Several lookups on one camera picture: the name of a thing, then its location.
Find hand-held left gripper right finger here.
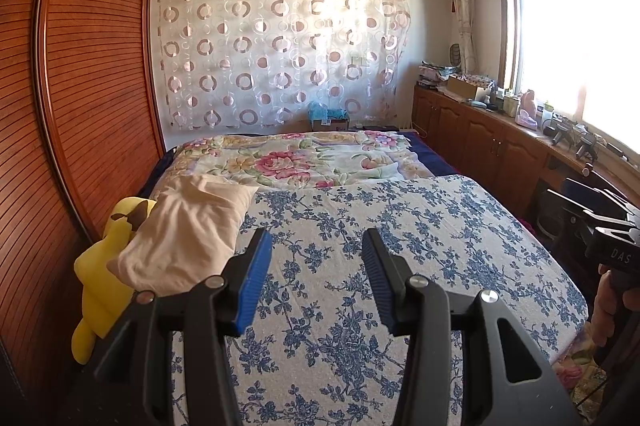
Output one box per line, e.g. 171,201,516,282
361,228,581,426

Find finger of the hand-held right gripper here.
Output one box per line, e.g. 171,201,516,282
546,188,601,239
592,188,638,227

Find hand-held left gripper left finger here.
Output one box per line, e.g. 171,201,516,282
70,228,273,426

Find beige t-shirt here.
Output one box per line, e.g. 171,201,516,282
116,173,260,294

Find person's right hand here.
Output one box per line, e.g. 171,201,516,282
595,276,633,349

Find dark chair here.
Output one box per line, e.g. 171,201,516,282
537,166,606,252

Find black hand-held tool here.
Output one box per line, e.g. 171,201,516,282
542,118,576,152
572,131,608,164

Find blue floral bed cover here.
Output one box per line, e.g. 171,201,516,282
170,173,588,426

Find pink bottle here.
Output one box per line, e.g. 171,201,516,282
515,88,538,129

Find long wooden cabinet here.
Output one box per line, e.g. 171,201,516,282
412,83,640,227

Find pink floral blanket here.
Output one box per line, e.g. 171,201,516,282
150,131,438,202

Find yellow plush toy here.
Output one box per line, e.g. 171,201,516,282
71,196,158,364

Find open cardboard box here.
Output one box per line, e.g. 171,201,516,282
446,75,483,99

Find small cardboard box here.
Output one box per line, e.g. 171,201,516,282
310,116,351,133

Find wooden framed window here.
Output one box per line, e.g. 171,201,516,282
492,0,640,157

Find pile of mixed cloths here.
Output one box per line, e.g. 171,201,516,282
417,60,458,89

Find circle-patterned sheer curtain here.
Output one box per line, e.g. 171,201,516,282
152,0,413,132

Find wooden slatted wardrobe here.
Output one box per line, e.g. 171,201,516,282
0,0,168,426

